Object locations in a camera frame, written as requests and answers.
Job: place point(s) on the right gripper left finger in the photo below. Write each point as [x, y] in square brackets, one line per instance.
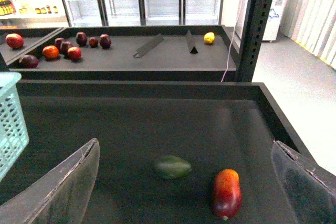
[61, 195]

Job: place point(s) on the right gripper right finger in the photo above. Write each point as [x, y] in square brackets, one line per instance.
[309, 188]

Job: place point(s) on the light blue plastic basket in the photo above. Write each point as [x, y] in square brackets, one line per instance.
[14, 134]

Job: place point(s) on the small red apple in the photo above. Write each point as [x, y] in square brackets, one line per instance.
[74, 53]

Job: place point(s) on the green avocado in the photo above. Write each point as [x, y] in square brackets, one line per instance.
[172, 167]

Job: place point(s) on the dark purple eggplant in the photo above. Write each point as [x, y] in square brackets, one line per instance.
[29, 61]

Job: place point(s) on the orange red fruit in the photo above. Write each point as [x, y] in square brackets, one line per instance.
[50, 52]

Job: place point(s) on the dark maroon fruit behind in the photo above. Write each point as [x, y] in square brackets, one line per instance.
[58, 42]

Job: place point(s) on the dark maroon fruit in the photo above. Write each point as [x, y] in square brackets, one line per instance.
[105, 41]
[58, 42]

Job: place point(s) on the small dark red fruit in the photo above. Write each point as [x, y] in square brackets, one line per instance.
[93, 42]

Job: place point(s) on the dark plum fruit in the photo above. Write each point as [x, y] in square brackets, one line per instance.
[81, 39]

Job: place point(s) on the red mango on left tray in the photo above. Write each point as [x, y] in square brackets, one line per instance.
[15, 41]

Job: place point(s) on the black flat divider bar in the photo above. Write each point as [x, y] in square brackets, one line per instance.
[148, 46]

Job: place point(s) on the white blue chest freezer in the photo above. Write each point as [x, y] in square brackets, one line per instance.
[273, 21]

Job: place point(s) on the black triangular divider bar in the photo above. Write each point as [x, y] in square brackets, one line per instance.
[191, 43]

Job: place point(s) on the yellow lemon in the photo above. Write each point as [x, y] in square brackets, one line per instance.
[209, 38]

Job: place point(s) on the shelf with bottles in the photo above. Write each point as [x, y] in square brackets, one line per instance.
[33, 14]

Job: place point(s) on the black metal upright post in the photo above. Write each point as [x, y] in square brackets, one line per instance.
[253, 30]

